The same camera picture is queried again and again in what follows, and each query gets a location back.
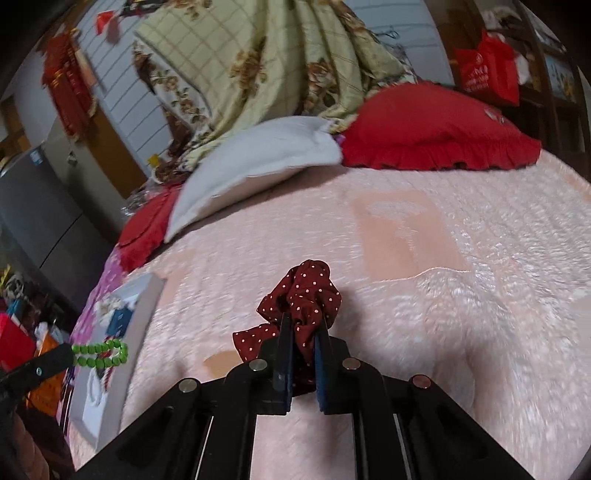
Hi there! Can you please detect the white pillow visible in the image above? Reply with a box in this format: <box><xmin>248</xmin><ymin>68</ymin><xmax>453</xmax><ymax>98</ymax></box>
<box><xmin>164</xmin><ymin>115</ymin><xmax>345</xmax><ymax>243</ymax></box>

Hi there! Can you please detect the dark red dotted scrunchie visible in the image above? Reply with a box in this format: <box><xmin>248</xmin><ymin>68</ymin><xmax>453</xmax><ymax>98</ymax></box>
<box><xmin>232</xmin><ymin>260</ymin><xmax>343</xmax><ymax>398</ymax></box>

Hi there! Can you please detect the white tray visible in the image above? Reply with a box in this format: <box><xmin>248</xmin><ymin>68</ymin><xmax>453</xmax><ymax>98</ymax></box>
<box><xmin>68</xmin><ymin>272</ymin><xmax>166</xmax><ymax>450</ymax></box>

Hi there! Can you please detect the green bead bracelet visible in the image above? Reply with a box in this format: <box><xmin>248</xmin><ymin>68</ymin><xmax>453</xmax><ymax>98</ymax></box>
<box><xmin>71</xmin><ymin>338</ymin><xmax>130</xmax><ymax>370</ymax></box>

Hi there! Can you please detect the white floral scrunchie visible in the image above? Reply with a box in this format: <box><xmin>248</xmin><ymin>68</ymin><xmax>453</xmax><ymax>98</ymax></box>
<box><xmin>95</xmin><ymin>295</ymin><xmax>139</xmax><ymax>315</ymax></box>

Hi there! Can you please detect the grey refrigerator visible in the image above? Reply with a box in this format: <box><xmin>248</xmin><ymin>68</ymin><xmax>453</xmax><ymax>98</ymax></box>
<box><xmin>0</xmin><ymin>143</ymin><xmax>116</xmax><ymax>301</ymax></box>

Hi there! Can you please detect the floral checked quilt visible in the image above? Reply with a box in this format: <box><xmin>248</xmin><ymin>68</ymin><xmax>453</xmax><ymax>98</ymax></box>
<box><xmin>131</xmin><ymin>0</ymin><xmax>416</xmax><ymax>185</ymax></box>

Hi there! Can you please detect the large red frilled pillow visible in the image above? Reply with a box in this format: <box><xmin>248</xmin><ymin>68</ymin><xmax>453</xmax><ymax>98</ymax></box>
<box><xmin>339</xmin><ymin>80</ymin><xmax>543</xmax><ymax>171</ymax></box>

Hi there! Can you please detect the purple floral sheet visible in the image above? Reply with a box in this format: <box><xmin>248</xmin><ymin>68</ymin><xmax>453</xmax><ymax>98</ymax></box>
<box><xmin>69</xmin><ymin>251</ymin><xmax>134</xmax><ymax>352</ymax></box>

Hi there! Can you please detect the red shopping bag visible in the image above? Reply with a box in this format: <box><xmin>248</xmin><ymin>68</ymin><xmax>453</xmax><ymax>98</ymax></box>
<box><xmin>455</xmin><ymin>30</ymin><xmax>522</xmax><ymax>107</ymax></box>

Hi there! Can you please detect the clear crinkled plastic bag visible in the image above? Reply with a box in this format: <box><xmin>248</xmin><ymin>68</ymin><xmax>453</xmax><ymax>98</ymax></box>
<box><xmin>121</xmin><ymin>182</ymin><xmax>160</xmax><ymax>217</ymax></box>

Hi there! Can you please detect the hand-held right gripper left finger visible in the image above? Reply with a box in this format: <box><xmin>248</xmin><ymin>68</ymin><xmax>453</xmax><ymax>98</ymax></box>
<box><xmin>76</xmin><ymin>314</ymin><xmax>296</xmax><ymax>480</ymax></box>

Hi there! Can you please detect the round red frilled pillow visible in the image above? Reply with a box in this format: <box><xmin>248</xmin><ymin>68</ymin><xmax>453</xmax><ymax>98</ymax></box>
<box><xmin>117</xmin><ymin>185</ymin><xmax>185</xmax><ymax>273</ymax></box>

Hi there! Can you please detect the orange wooden door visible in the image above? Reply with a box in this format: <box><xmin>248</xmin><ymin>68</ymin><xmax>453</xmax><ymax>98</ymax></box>
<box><xmin>69</xmin><ymin>104</ymin><xmax>148</xmax><ymax>199</ymax></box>

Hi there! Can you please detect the dark wooden shelf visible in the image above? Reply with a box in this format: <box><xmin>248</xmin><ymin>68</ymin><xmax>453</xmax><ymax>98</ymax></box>
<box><xmin>480</xmin><ymin>0</ymin><xmax>591</xmax><ymax>158</ymax></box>

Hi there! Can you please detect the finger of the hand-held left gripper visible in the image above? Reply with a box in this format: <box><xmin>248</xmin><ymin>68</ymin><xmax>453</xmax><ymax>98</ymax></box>
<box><xmin>0</xmin><ymin>345</ymin><xmax>75</xmax><ymax>395</ymax></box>

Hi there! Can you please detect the red hanging decoration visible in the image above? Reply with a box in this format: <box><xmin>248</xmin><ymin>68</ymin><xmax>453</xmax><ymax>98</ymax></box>
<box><xmin>41</xmin><ymin>32</ymin><xmax>100</xmax><ymax>139</ymax></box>

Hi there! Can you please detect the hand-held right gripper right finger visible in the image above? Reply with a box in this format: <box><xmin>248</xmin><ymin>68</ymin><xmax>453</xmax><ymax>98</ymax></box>
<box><xmin>314</xmin><ymin>320</ymin><xmax>536</xmax><ymax>480</ymax></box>

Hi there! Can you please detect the orange bag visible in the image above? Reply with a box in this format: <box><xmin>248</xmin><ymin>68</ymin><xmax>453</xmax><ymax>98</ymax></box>
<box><xmin>27</xmin><ymin>337</ymin><xmax>66</xmax><ymax>412</ymax></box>

